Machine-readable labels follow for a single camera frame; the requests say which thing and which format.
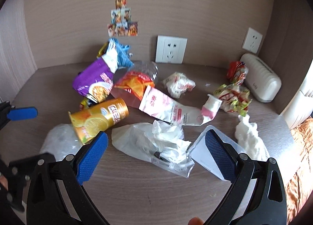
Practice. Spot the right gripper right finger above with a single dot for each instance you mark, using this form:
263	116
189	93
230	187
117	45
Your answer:
267	205

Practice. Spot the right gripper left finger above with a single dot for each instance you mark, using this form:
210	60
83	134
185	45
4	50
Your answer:
56	194

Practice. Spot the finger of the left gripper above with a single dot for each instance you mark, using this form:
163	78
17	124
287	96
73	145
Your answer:
22	113

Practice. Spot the clear plastic bag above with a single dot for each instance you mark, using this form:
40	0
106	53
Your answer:
61	141

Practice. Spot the blue snack bag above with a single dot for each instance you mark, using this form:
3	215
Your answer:
123	56

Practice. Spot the white plastic bag with tissue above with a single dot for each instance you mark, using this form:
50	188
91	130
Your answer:
158	143

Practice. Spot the white red wrapper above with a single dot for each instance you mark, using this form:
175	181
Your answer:
177	84

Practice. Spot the person's right hand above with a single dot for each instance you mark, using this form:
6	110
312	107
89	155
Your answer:
195	221

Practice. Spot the orange bed cover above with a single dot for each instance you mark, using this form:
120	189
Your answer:
299	186

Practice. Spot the crumpled white tissue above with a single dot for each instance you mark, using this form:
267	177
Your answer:
248	138

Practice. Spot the black yellow snack wrapper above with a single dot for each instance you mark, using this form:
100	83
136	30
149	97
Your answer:
87	102

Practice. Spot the orange chip canister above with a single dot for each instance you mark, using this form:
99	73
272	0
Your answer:
89	122

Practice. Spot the clear plastic container lid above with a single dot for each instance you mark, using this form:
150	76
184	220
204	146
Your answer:
200	153

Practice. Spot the purple snack bag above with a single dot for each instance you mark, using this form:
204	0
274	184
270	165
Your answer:
96	81

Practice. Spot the beige padded headboard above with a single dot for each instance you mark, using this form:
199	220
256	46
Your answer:
300	107

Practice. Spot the pink white yogurt cup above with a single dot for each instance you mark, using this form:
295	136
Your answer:
211	107

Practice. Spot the green red crumpled wrapper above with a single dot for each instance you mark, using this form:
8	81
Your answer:
235	98

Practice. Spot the white tissue box appliance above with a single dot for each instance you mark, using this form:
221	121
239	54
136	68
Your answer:
261	80

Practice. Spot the red snack wrapper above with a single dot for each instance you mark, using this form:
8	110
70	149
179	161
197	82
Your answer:
237	72

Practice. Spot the pink white pouch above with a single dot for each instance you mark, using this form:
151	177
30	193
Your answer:
160	106

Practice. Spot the colourful wall stickers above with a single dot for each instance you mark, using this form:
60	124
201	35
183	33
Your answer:
121	23

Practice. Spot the white wall socket side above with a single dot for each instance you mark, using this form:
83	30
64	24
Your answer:
252	41

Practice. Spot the white wall socket centre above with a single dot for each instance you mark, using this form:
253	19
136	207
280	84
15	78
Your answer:
170	49

